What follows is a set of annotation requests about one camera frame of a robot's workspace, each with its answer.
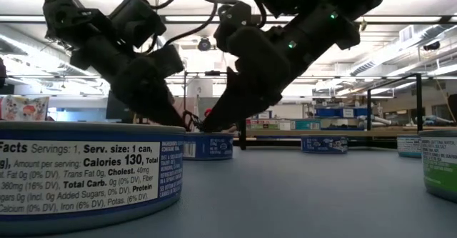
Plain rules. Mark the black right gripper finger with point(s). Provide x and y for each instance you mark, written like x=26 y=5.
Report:
x=228 y=95
x=257 y=100

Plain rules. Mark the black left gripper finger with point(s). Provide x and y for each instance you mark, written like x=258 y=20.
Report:
x=135 y=91
x=159 y=84

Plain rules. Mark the green white label seafood can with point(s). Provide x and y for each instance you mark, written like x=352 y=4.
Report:
x=262 y=125
x=441 y=166

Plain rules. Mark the blue label seafood can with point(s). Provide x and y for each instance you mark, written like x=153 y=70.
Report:
x=89 y=181
x=214 y=147
x=324 y=145

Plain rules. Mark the teal label seafood can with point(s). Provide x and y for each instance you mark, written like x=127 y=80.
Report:
x=306 y=125
x=408 y=147

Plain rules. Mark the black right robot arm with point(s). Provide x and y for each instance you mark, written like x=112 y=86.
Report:
x=321 y=2

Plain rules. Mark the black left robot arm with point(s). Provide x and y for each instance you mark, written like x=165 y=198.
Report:
x=57 y=13

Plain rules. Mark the black background robot arm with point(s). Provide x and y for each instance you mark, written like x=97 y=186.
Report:
x=191 y=120

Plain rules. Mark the wooden shelf board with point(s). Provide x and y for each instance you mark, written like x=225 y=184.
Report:
x=357 y=133

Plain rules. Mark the black monitor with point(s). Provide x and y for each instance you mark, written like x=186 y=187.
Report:
x=114 y=109

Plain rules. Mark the blue storage bins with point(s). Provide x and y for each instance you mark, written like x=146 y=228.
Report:
x=332 y=112

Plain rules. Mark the floral printed cloth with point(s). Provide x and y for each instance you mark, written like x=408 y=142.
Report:
x=23 y=107

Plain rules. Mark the blue table mat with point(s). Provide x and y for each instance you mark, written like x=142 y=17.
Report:
x=285 y=195

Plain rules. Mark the overhead light bar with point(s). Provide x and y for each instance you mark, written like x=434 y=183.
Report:
x=392 y=18

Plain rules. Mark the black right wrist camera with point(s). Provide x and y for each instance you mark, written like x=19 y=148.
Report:
x=232 y=23

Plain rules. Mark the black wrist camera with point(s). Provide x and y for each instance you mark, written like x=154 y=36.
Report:
x=232 y=23
x=137 y=21

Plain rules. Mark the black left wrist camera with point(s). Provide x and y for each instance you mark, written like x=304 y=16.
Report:
x=137 y=21

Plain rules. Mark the black overhead camera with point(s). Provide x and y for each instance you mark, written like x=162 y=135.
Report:
x=204 y=44

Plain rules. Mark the black metal shelf frame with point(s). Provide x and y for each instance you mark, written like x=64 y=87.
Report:
x=418 y=102

